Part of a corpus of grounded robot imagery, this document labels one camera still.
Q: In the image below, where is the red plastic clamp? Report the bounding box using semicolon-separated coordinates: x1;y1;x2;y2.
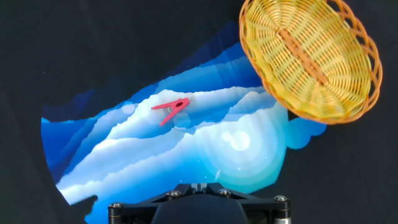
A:
150;97;191;127

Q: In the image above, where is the orange yellow woven basket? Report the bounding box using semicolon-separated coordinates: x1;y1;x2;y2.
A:
238;0;383;125

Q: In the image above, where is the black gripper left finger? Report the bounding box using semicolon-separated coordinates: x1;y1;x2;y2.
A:
108;182;200;224

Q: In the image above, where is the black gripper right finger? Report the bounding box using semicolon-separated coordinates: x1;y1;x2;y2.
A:
198;182;292;224

